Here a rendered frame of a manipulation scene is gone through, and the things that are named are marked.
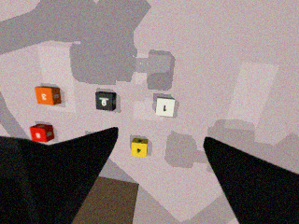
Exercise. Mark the red block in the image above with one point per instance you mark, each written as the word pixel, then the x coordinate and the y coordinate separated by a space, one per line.
pixel 42 133

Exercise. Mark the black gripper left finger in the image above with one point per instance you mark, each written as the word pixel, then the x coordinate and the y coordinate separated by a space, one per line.
pixel 56 179

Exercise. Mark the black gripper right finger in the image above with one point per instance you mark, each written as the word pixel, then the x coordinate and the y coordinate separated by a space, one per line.
pixel 258 191

